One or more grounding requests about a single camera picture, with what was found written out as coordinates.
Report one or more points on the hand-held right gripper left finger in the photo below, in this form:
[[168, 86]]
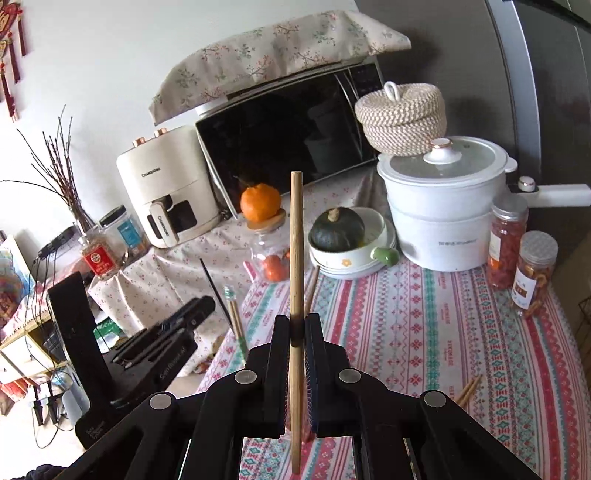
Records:
[[280, 341]]

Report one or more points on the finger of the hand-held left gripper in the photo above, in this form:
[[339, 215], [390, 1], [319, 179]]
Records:
[[189, 311], [157, 344]]

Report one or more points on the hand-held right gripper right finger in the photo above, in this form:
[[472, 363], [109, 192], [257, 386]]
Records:
[[315, 341]]

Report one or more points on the light wooden chopstick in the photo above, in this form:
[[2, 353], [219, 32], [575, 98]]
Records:
[[296, 230]]

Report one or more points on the black chopstick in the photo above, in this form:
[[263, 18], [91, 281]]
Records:
[[214, 293]]

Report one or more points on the green glass chopstick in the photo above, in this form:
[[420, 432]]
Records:
[[235, 318]]

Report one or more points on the floral tablecloth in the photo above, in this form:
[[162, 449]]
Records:
[[194, 258]]

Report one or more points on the small orange fruit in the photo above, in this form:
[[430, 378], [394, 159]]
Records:
[[273, 268]]

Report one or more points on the striped patterned tablecloth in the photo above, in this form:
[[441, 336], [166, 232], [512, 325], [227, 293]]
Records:
[[415, 332]]

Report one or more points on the glass jar wooden lid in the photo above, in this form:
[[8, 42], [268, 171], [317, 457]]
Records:
[[265, 240]]

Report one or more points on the plastic jar blue label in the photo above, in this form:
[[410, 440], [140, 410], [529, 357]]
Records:
[[124, 230]]

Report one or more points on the glass bottle red label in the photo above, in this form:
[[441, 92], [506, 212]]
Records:
[[98, 258]]

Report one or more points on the dark green squash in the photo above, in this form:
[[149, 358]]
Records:
[[336, 228]]

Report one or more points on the wooden shelf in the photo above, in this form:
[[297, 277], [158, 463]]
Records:
[[23, 344]]

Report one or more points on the large orange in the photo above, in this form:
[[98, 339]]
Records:
[[260, 203]]

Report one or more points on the cream air fryer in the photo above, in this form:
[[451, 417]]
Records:
[[157, 180]]

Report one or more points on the colourful printed package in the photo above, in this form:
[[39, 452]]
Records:
[[11, 281]]

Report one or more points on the white electric pot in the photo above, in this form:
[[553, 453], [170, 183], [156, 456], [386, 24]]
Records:
[[438, 221]]

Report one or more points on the dry twig bunch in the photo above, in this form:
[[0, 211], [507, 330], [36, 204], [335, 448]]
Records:
[[60, 175]]

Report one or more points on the black microwave oven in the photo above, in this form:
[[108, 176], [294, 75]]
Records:
[[286, 134]]

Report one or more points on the jar of red berries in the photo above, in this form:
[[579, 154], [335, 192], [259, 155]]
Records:
[[505, 249]]

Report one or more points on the jar of brown snacks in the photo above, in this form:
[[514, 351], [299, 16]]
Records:
[[531, 281]]

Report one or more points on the glass pot lid white knob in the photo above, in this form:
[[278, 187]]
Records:
[[471, 157]]

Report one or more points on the floral cloth cover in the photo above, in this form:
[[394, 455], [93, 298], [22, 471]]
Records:
[[277, 46]]

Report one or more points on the grey refrigerator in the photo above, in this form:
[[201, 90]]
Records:
[[531, 92]]

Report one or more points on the red knot wall decoration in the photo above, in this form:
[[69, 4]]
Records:
[[9, 78]]

